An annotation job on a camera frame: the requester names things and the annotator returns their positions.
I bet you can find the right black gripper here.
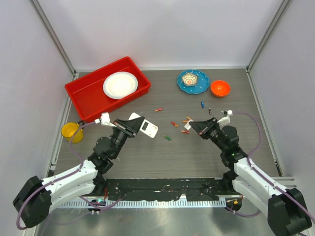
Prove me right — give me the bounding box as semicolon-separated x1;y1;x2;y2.
189;117;227;151

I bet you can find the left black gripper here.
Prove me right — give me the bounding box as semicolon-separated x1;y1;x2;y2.
111;116;144;159

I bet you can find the white remote battery cover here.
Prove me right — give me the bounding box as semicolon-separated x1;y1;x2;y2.
184;119;193;130

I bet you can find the white remote control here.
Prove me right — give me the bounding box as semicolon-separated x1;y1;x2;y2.
139;119;158;138

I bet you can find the green battery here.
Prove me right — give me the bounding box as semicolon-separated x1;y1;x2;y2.
164;135;171;141

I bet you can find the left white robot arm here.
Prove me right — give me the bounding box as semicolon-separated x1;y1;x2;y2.
13;113;146;231

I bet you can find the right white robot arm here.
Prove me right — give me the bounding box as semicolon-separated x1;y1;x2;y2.
189;118;315;236

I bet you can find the blue ceramic plate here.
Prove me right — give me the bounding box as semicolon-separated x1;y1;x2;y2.
177;69;210;95

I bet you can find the white paper plate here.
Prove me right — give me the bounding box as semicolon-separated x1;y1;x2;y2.
103;71;138;100

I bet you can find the orange plastic bowl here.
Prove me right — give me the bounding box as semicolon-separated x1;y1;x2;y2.
210;80;231;97

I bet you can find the red plastic bin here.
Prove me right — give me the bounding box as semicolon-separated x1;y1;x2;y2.
64;57;151;122

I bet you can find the small patterned flower bowl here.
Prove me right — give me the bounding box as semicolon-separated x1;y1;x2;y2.
182;72;198;87

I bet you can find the yellow plastic mug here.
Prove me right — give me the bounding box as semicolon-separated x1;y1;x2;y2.
61;121;84;144

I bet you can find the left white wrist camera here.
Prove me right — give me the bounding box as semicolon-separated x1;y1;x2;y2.
94;113;116;127

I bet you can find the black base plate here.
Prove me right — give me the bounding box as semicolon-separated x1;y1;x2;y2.
83;178;244;202

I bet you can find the white slotted cable duct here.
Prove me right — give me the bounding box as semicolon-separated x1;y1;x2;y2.
59;198;226;209

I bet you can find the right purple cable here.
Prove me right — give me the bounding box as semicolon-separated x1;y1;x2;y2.
225;111;308;236

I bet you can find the purple cable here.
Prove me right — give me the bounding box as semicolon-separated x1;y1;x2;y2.
225;111;308;236
15;120;124;231

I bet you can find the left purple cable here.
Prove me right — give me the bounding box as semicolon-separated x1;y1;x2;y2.
15;120;124;231

